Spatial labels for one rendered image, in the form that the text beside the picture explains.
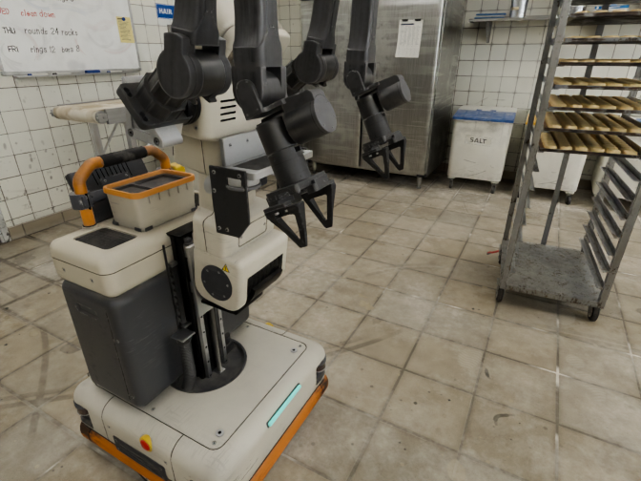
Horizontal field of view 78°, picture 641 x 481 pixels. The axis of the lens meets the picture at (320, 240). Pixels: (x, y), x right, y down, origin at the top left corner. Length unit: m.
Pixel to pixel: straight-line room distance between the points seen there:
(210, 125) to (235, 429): 0.85
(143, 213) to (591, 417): 1.76
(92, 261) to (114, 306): 0.13
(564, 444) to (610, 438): 0.18
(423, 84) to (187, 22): 3.38
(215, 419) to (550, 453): 1.16
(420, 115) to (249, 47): 3.44
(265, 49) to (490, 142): 3.66
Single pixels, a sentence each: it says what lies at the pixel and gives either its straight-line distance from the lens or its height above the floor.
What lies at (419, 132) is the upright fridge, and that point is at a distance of 4.04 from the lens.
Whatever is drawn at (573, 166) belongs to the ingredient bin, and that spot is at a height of 0.36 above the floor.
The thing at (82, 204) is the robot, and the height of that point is 0.89.
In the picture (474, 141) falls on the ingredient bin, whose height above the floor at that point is 0.50.
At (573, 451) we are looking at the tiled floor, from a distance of 1.82.
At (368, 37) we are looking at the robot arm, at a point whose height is 1.30.
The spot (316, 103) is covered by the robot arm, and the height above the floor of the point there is 1.20.
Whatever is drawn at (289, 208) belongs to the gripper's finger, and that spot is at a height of 1.05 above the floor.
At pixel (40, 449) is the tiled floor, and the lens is 1.87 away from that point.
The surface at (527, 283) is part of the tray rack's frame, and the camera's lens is 2.42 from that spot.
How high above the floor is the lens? 1.27
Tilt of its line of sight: 25 degrees down
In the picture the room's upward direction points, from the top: straight up
